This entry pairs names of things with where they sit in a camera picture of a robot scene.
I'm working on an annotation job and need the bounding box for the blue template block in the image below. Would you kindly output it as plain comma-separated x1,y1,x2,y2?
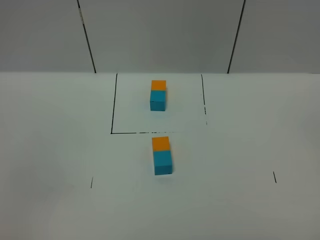
149,90,166,112

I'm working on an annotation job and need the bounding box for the orange template block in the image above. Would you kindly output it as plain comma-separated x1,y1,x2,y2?
151,80,167,91

